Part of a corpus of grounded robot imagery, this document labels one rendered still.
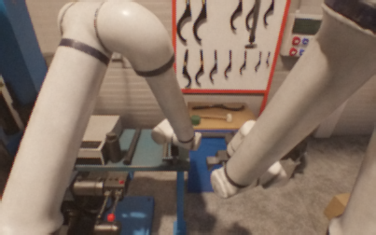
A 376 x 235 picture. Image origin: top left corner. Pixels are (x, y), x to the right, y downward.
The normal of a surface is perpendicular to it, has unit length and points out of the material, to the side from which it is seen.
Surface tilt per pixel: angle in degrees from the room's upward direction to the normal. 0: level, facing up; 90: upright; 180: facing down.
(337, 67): 100
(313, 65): 89
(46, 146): 63
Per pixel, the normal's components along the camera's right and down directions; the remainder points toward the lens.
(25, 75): 0.04, 0.50
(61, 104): 0.38, 0.02
